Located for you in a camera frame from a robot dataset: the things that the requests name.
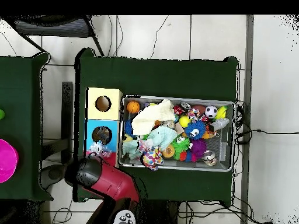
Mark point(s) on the pink round bowl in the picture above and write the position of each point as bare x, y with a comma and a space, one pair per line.
7, 161

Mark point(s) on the cream waffle cloth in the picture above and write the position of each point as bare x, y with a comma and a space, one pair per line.
151, 116

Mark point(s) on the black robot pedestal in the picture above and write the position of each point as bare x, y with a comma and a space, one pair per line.
163, 214

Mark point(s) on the wooden box with three holes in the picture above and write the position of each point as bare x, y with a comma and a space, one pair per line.
109, 114

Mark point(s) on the green spiky toy with eyes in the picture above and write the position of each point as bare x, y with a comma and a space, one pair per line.
181, 145

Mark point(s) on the small green object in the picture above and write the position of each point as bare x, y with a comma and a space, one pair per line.
1, 114

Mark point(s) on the black chair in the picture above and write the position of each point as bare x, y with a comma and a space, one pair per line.
51, 29

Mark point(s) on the small orange basketball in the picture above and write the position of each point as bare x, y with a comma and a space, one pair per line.
133, 107

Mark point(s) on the blue spiky toy small eyes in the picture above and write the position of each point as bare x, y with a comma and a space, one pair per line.
199, 126

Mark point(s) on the dark green table cloth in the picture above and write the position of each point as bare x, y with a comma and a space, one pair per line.
21, 93
151, 77

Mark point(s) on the blue spiky toy big eyes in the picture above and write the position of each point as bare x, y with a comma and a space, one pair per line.
128, 129

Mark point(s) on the grey oval stand base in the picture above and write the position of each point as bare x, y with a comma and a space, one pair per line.
52, 173

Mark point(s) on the black flat panel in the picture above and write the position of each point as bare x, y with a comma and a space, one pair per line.
67, 116

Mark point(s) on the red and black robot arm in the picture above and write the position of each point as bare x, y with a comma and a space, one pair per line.
112, 182

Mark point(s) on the polka dot cloth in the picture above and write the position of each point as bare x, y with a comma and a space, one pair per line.
151, 158

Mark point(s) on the small soccer ball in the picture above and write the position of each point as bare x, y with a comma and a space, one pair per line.
211, 112

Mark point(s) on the shallow silver mesh bin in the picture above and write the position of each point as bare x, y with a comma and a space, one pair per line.
224, 149

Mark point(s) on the purple knobbly toy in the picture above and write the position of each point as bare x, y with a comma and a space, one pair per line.
198, 147

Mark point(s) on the grey crushed bottle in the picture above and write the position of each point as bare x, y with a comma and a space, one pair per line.
219, 123

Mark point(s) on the mint green waffle cloth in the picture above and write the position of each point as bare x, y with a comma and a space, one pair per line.
163, 137

